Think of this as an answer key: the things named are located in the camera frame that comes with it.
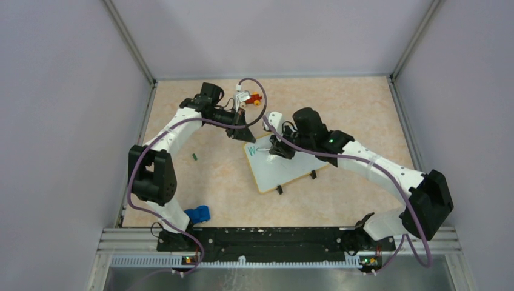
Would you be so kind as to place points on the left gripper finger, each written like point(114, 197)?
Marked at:
point(234, 134)
point(245, 134)

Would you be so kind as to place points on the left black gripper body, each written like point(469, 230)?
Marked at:
point(233, 117)

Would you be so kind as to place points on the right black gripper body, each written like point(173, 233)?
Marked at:
point(283, 145)

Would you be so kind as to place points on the yellow framed whiteboard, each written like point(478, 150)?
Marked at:
point(269, 171)

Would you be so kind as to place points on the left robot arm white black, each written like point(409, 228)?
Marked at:
point(151, 173)

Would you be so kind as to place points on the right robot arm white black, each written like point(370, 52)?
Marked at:
point(425, 197)

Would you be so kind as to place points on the blue toy car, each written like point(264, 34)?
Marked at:
point(200, 214)

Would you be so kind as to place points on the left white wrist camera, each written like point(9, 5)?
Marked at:
point(240, 97)

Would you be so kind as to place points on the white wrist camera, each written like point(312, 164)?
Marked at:
point(240, 97)
point(275, 119)

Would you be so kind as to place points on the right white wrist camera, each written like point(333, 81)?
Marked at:
point(275, 119)

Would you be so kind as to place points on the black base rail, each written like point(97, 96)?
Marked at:
point(273, 244)

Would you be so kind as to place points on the white slotted cable duct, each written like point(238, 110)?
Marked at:
point(178, 261)

